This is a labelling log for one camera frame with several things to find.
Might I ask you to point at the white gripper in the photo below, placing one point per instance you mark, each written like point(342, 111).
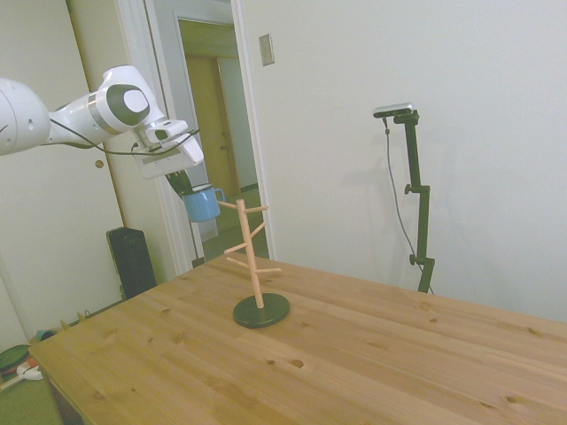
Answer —
point(177, 161)

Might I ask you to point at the blue enamel mug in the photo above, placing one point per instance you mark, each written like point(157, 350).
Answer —
point(201, 208)

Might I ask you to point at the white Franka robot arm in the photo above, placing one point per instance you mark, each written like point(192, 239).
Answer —
point(22, 119)

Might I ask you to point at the wooden mug tree black base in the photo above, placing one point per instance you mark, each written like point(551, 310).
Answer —
point(257, 283)

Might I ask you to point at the wooden hallway door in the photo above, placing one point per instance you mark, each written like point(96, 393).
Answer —
point(228, 133)

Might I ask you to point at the teal floor item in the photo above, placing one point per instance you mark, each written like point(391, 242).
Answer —
point(42, 335)

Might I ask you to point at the green round floor item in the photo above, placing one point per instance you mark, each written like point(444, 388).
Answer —
point(13, 358)

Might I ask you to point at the white orange floor item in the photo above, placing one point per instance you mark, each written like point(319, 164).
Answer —
point(28, 373)

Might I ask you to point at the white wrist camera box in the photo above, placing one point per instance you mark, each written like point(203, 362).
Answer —
point(166, 129)

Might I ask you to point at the grey wall switch plate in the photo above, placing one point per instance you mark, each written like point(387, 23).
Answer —
point(266, 49)

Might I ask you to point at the silver exterior camera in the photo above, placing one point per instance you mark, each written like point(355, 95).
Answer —
point(394, 110)

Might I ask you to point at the black jointed camera stand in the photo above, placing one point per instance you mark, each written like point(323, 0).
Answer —
point(423, 221)

